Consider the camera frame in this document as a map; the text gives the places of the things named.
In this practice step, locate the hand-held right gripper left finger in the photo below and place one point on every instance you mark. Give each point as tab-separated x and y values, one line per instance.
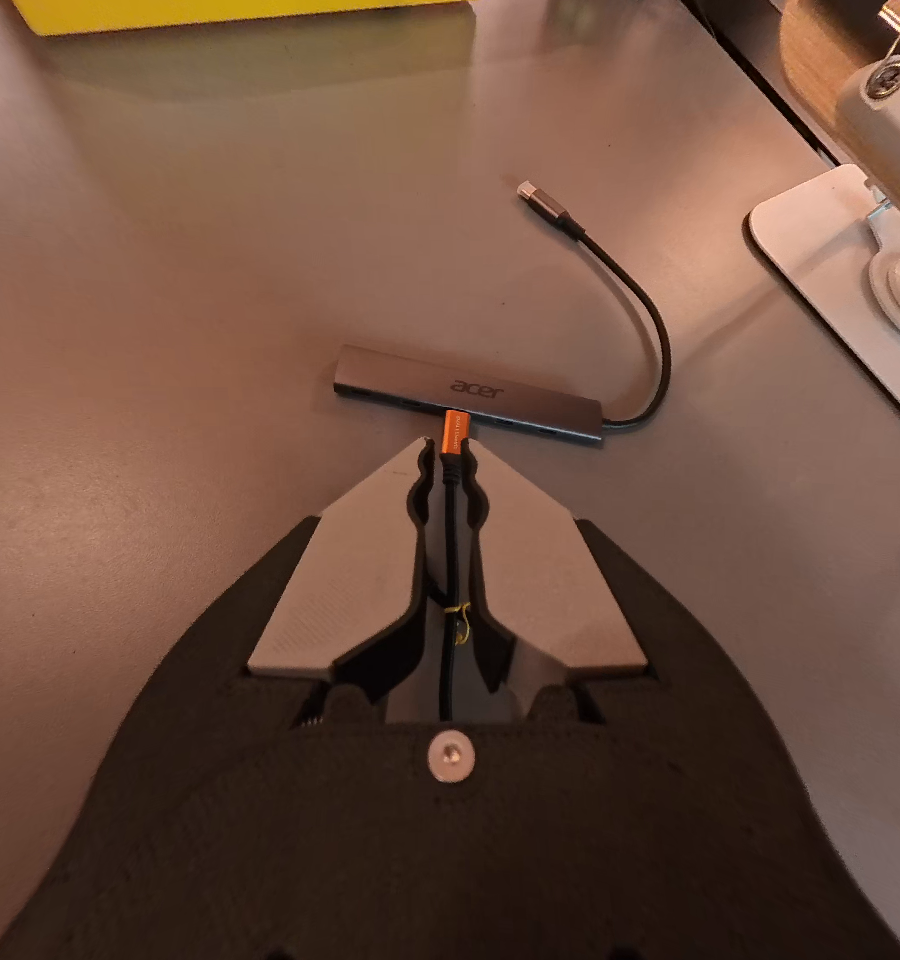
345	585

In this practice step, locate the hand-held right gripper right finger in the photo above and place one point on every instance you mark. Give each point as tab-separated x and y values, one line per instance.
562	592

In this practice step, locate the grey usb hub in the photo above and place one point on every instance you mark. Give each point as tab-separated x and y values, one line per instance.
420	375

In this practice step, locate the yellow twist tie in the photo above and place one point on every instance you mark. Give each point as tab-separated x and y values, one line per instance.
461	619

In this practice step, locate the white desk stand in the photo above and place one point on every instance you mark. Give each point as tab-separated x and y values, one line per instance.
810	240

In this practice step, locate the yellow plastic box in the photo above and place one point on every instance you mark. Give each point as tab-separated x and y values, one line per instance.
232	15

